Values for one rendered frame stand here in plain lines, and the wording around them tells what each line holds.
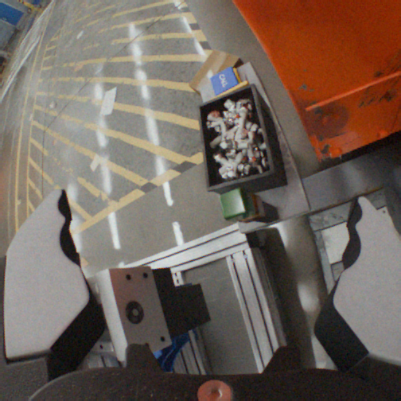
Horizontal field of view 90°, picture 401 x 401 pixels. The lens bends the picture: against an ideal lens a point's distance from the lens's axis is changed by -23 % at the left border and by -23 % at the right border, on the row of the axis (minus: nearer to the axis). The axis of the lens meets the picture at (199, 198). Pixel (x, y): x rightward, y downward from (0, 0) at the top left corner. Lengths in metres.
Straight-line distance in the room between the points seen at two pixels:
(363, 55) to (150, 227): 1.25
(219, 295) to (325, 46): 0.82
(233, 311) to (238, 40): 1.30
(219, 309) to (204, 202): 0.50
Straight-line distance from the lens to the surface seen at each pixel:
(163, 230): 1.30
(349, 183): 0.88
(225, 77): 0.71
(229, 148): 0.49
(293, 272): 1.02
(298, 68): 0.23
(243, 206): 0.37
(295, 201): 0.56
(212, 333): 0.96
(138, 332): 0.38
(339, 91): 0.29
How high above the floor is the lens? 1.00
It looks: 57 degrees down
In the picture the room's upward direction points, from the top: 75 degrees counter-clockwise
